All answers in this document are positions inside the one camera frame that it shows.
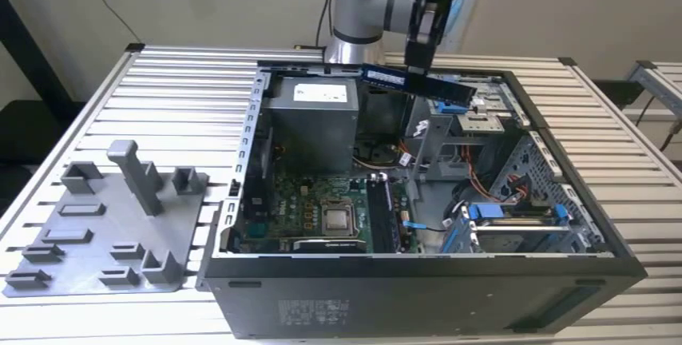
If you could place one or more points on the grey power supply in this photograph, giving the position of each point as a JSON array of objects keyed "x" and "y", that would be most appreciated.
[{"x": 314, "y": 137}]

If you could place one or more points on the silver CPU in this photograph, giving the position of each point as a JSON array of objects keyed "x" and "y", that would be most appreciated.
[{"x": 336, "y": 219}]

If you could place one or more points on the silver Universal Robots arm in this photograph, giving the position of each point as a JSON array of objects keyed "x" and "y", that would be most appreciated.
[{"x": 367, "y": 5}]

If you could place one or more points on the blue drive cage latch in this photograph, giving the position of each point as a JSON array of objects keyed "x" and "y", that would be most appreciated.
[{"x": 450, "y": 108}]

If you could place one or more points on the black case fan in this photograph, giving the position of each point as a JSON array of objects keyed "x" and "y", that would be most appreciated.
[{"x": 495, "y": 157}]

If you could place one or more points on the grey metal drive cage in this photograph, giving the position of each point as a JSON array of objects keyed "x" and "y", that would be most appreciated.
[{"x": 482, "y": 121}]

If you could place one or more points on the blue disk carrier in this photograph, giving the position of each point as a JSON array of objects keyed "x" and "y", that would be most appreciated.
[{"x": 485, "y": 212}]

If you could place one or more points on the black open PC case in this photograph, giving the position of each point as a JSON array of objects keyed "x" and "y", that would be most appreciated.
[{"x": 372, "y": 301}]

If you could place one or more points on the slatted metal side table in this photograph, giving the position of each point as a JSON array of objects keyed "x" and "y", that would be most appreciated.
[{"x": 661, "y": 81}]

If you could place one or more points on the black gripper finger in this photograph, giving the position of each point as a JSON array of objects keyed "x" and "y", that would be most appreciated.
[{"x": 418, "y": 53}]

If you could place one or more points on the green motherboard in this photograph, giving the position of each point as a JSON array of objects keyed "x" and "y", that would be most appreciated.
[{"x": 298, "y": 205}]

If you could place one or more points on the grey parts rack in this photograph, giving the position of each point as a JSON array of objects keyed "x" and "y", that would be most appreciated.
[{"x": 123, "y": 233}]

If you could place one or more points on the black bulky floor object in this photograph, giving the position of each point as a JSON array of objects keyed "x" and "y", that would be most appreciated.
[{"x": 32, "y": 129}]

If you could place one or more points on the black graphics card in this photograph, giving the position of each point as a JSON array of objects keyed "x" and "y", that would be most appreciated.
[{"x": 330, "y": 245}]

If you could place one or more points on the black table corner cap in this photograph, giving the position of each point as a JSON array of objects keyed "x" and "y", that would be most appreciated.
[
  {"x": 567, "y": 62},
  {"x": 135, "y": 47}
]

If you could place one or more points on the black slanted stand post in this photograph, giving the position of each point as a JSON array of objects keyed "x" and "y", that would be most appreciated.
[{"x": 32, "y": 53}]

